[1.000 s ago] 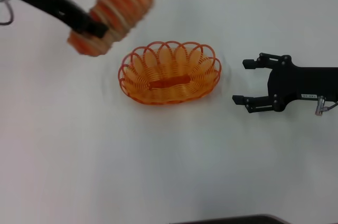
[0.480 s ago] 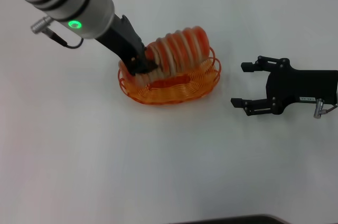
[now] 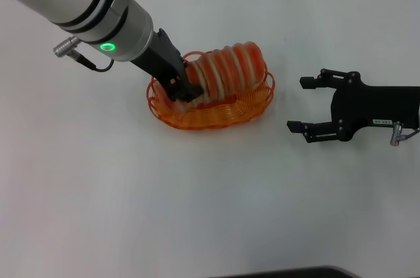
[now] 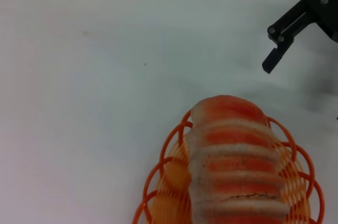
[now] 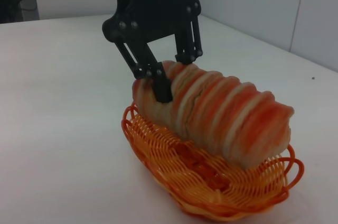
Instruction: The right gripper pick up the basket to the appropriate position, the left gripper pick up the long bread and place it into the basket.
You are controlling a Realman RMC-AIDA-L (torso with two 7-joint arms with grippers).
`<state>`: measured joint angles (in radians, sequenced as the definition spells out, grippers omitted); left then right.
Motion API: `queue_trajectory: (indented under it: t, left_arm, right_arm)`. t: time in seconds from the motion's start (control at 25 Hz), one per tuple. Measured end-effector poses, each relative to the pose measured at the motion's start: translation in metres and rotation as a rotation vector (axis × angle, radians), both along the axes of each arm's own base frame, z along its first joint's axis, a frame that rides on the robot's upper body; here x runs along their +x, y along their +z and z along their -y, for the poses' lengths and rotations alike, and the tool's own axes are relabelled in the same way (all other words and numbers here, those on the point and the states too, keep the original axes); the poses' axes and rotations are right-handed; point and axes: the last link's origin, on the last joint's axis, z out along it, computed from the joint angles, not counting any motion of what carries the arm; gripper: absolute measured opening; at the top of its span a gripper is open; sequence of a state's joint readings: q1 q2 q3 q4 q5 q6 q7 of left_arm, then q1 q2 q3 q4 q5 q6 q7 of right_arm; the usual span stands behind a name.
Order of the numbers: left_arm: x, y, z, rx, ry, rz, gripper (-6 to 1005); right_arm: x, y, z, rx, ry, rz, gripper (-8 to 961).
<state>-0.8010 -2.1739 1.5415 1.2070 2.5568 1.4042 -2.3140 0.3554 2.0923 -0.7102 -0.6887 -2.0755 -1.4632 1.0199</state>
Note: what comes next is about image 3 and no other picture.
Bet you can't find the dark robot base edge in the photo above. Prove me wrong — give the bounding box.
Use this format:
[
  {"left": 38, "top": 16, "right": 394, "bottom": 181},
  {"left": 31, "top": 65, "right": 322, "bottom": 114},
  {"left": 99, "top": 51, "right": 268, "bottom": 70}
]
[{"left": 224, "top": 265, "right": 366, "bottom": 278}]

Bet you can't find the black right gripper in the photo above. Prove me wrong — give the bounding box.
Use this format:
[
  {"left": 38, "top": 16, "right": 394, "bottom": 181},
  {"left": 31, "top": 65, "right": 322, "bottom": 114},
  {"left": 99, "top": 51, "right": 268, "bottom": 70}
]
[{"left": 286, "top": 68, "right": 420, "bottom": 145}]

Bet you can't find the left gripper cable with connector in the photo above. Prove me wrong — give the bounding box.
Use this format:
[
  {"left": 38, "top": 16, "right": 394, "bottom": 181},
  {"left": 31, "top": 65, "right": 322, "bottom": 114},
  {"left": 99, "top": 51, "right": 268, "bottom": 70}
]
[{"left": 52, "top": 36, "right": 115, "bottom": 73}]

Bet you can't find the right gripper cable with connector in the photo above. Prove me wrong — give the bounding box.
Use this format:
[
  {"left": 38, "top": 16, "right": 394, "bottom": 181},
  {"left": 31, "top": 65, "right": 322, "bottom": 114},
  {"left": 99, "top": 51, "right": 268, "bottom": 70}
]
[{"left": 388, "top": 121, "right": 420, "bottom": 146}]

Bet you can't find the orange striped bread roll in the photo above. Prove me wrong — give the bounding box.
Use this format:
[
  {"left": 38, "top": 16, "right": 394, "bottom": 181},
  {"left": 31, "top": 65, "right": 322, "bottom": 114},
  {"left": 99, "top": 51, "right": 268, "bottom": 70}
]
[{"left": 175, "top": 41, "right": 266, "bottom": 113}]

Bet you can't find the orange woven plastic basket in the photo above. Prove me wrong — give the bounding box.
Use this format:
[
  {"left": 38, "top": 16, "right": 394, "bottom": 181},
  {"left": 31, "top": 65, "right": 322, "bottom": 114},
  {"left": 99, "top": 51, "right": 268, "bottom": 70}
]
[{"left": 145, "top": 50, "right": 276, "bottom": 132}]

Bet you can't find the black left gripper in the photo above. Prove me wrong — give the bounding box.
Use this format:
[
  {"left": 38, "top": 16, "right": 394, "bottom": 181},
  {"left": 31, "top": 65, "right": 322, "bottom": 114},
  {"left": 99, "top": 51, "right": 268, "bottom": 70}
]
[{"left": 129, "top": 28, "right": 204, "bottom": 102}]

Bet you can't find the gripper cable with connector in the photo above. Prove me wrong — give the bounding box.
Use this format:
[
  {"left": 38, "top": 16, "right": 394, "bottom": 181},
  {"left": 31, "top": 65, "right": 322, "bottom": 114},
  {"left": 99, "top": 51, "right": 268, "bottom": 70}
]
[
  {"left": 52, "top": 36, "right": 115, "bottom": 73},
  {"left": 388, "top": 121, "right": 420, "bottom": 146}
]

